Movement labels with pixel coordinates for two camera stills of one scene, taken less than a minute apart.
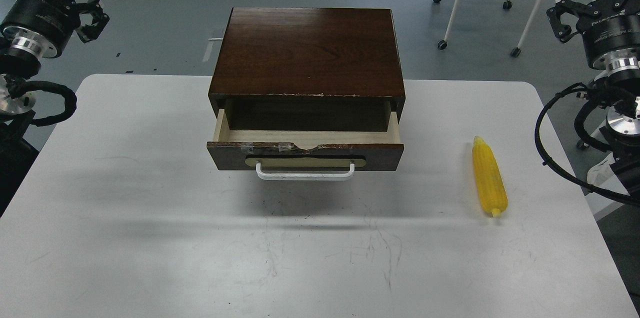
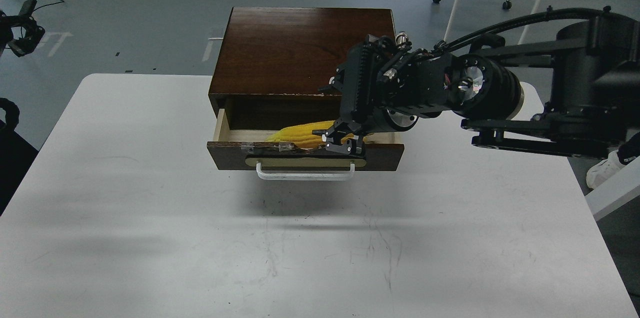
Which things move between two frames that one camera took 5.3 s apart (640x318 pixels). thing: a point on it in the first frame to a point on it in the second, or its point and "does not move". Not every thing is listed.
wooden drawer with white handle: x=305 y=155 does not move
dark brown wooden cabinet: x=305 y=69 does not move
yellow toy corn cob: x=491 y=184 to x=303 y=134
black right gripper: x=610 y=26 to x=385 y=82
